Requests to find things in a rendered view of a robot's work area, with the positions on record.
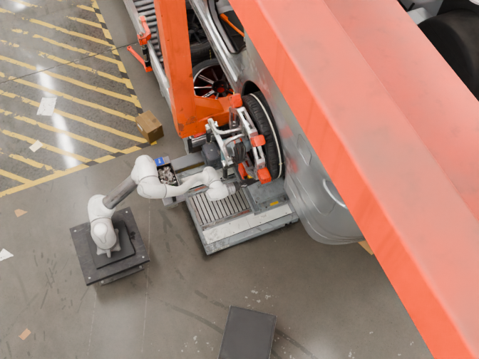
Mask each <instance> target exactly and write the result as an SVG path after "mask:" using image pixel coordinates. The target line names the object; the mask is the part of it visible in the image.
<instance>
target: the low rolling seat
mask: <svg viewBox="0 0 479 359"><path fill-rule="evenodd" d="M276 320H277V316H276V315H274V314H270V313H264V312H260V311H254V310H251V309H247V308H241V307H237V306H230V308H229V311H228V315H227V320H226V324H225V329H224V333H223V337H222V342H221V346H220V351H219V355H218V358H217V359H269V356H270V352H271V347H272V340H273V336H274V329H275V324H276Z"/></svg>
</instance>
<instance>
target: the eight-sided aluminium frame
mask: <svg viewBox="0 0 479 359"><path fill-rule="evenodd" d="M233 113H234V121H233ZM243 115H244V116H245V117H246V119H247V121H248V123H249V126H250V127H251V130H250V129H249V127H248V125H247V123H246V121H245V119H244V117H243ZM238 116H239V118H240V120H241V121H242V124H243V126H244V128H245V130H246V132H247V135H248V137H249V141H250V144H251V147H252V151H253V155H254V161H255V167H254V166H253V165H252V162H251V160H250V158H249V156H248V154H247V152H246V155H245V157H246V156H247V159H248V161H247V162H248V164H249V167H248V166H247V164H246V162H243V163H242V164H243V166H244V168H245V170H246V173H247V174H248V175H249V176H251V177H253V178H254V179H255V180H258V179H259V178H258V176H257V170H259V169H262V168H264V166H265V158H264V155H263V151H262V146H259V147H257V148H258V151H259V157H258V155H257V151H256V148H255V147H253V146H252V142H251V140H250V138H251V137H254V136H257V135H259V134H258V132H257V129H256V127H255V126H254V124H253V122H252V120H251V118H250V116H249V114H248V113H247V110H246V108H245V107H242V106H241V107H238V108H232V107H229V127H230V129H231V130H232V129H235V128H238V127H239V125H238ZM259 166H260V168H259Z"/></svg>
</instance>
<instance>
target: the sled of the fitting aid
mask: <svg viewBox="0 0 479 359"><path fill-rule="evenodd" d="M232 169H233V171H234V173H235V175H236V177H237V180H238V182H240V181H242V180H243V179H242V177H241V174H240V172H239V170H238V169H239V168H238V164H237V165H236V166H235V167H233V168H232ZM242 190H243V192H244V195H245V197H246V198H247V201H248V202H249V205H250V207H251V209H252V211H253V213H254V215H255V216H256V215H258V214H261V213H264V212H267V211H269V210H272V209H275V208H277V207H280V206H283V205H285V204H288V203H291V202H290V200H289V198H288V196H287V194H284V195H282V196H280V197H276V198H274V199H271V200H268V201H266V202H263V203H260V204H255V202H254V200H253V198H252V195H251V194H250V192H249V189H248V187H242Z"/></svg>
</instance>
